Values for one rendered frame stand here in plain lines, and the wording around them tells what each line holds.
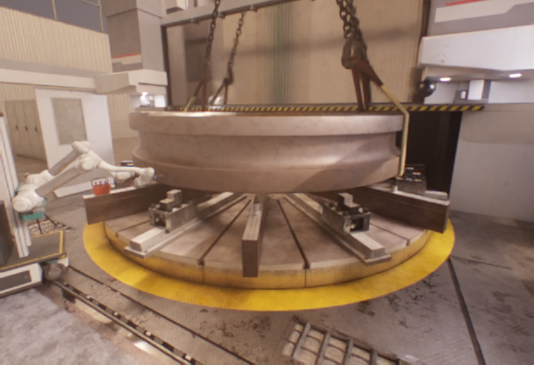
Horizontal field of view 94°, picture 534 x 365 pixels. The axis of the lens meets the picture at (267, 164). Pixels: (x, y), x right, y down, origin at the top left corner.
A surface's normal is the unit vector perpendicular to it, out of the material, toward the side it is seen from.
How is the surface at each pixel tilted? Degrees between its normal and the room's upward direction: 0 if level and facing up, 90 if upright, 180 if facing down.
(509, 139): 90
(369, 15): 90
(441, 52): 90
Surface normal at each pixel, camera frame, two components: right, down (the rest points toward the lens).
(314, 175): 0.21, 0.21
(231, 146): -0.18, 0.21
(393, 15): -0.43, 0.19
